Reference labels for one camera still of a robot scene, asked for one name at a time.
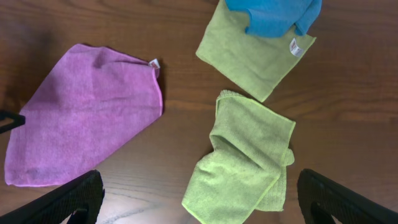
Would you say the crumpled green cloth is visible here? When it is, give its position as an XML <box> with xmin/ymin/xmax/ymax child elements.
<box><xmin>182</xmin><ymin>90</ymin><xmax>295</xmax><ymax>223</ymax></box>

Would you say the blue microfiber cloth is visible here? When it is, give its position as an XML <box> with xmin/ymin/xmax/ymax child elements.
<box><xmin>226</xmin><ymin>0</ymin><xmax>322</xmax><ymax>38</ymax></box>

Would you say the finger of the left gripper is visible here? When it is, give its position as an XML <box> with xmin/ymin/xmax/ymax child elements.
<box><xmin>0</xmin><ymin>110</ymin><xmax>25</xmax><ymax>134</ymax></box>

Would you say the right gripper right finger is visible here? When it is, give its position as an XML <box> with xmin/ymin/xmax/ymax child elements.
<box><xmin>297</xmin><ymin>169</ymin><xmax>397</xmax><ymax>224</ymax></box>

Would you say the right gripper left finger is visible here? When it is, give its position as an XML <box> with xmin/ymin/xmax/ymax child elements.
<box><xmin>1</xmin><ymin>170</ymin><xmax>105</xmax><ymax>224</ymax></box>

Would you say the purple microfiber cloth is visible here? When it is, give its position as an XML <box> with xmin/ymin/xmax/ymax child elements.
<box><xmin>4</xmin><ymin>44</ymin><xmax>163</xmax><ymax>187</ymax></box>

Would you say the flat green cloth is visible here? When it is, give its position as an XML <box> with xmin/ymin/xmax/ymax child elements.
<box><xmin>196</xmin><ymin>0</ymin><xmax>316</xmax><ymax>102</ymax></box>

